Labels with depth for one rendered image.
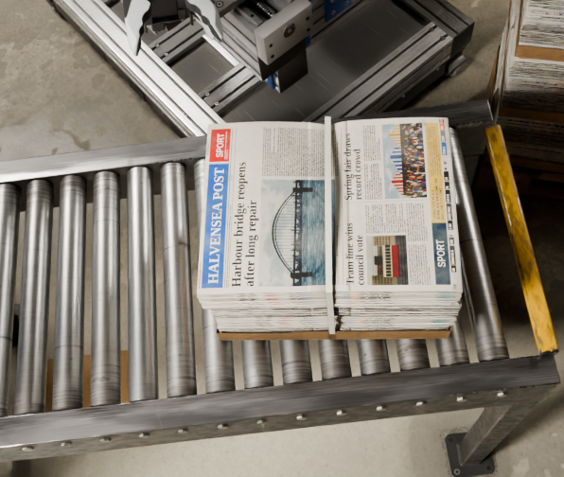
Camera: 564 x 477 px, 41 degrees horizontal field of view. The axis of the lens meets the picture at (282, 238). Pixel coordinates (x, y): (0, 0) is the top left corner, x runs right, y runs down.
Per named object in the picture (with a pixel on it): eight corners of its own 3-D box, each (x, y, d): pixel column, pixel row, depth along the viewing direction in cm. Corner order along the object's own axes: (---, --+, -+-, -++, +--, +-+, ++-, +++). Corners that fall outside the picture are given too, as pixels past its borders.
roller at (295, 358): (287, 156, 147) (285, 142, 143) (314, 394, 127) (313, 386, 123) (261, 159, 148) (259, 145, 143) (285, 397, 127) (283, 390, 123)
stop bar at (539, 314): (500, 129, 140) (502, 122, 138) (559, 354, 122) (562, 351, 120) (482, 131, 140) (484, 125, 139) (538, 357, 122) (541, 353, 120)
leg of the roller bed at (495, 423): (478, 441, 194) (536, 370, 133) (483, 464, 192) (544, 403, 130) (455, 443, 194) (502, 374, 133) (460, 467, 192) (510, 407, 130)
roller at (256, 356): (254, 160, 148) (251, 147, 143) (276, 398, 127) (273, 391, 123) (229, 163, 148) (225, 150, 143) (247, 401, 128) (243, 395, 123)
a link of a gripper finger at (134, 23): (141, 78, 103) (160, 27, 108) (135, 48, 98) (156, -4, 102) (119, 73, 104) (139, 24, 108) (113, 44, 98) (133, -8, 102)
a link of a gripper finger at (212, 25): (237, 53, 106) (197, 14, 109) (237, 23, 101) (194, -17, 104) (220, 64, 105) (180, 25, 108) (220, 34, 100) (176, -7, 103)
